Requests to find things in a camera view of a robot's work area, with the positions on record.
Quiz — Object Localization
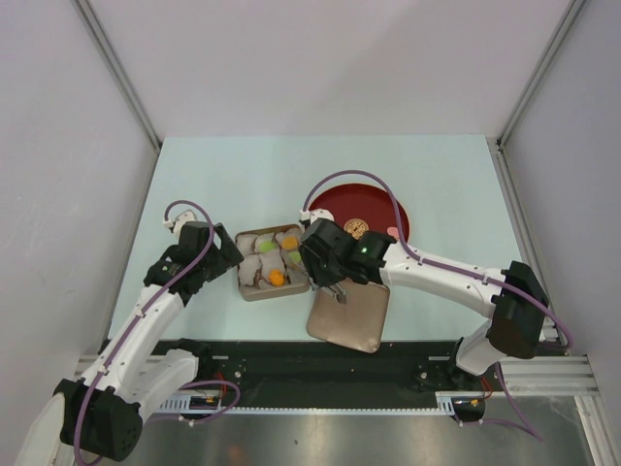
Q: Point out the orange biscuit cookie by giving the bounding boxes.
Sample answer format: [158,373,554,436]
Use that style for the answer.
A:
[281,236,299,250]

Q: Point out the orange fish-shaped cookie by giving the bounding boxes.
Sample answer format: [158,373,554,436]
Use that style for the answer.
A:
[268,269,286,286]

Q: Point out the metal serving tongs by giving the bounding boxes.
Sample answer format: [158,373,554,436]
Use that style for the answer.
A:
[296,265,347,305]

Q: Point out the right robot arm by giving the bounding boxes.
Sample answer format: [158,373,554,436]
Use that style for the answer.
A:
[300,218,548,376]

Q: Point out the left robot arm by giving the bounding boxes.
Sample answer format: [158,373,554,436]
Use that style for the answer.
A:
[55,211,243,461]

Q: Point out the gold cookie tin box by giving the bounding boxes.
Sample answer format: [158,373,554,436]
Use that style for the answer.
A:
[235,224,310,302]

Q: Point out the white paper cookie cups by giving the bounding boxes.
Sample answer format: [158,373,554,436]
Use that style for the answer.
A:
[236,227,308,291]

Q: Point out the red round tray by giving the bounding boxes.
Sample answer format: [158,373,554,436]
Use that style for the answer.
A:
[300,183,410,240]

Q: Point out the pink sandwich cookie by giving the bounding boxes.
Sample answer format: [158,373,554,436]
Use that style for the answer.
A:
[387,227,401,240]

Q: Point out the gold tin lid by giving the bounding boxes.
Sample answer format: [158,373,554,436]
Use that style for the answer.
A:
[307,281,390,353]

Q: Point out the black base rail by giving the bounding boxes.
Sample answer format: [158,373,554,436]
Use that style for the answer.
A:
[149,339,567,409]

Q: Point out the white cable duct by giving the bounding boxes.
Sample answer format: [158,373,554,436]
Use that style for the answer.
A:
[154,396,457,415]

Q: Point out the aluminium frame right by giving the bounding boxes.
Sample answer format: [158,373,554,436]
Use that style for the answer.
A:
[487,138,620,465]

